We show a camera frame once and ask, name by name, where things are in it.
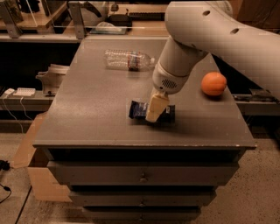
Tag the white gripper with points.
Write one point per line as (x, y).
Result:
(166, 80)

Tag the blue rxbar blueberry wrapper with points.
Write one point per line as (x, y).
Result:
(138, 110)

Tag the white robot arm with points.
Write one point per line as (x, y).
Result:
(198, 28)

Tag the clear plastic water bottle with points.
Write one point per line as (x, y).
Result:
(128, 60)

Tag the orange fruit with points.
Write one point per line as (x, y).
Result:
(213, 84)

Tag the grey drawer cabinet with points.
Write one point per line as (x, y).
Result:
(88, 120)

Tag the black tray on shelf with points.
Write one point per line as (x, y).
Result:
(120, 20)

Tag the clear plastic container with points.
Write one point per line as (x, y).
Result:
(108, 28)

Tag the middle grey drawer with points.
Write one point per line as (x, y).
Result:
(142, 199)

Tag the grey drawer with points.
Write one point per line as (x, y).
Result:
(143, 213)
(142, 199)
(141, 174)

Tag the grey moulded plastic part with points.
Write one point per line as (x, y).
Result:
(52, 78)

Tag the top grey drawer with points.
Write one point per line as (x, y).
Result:
(141, 174)

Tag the bottom grey drawer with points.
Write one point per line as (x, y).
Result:
(143, 213)

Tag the white power strip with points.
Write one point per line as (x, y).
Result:
(24, 91)

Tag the cardboard box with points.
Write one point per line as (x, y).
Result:
(45, 186)

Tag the grey metal shelf rack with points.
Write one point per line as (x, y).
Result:
(38, 28)

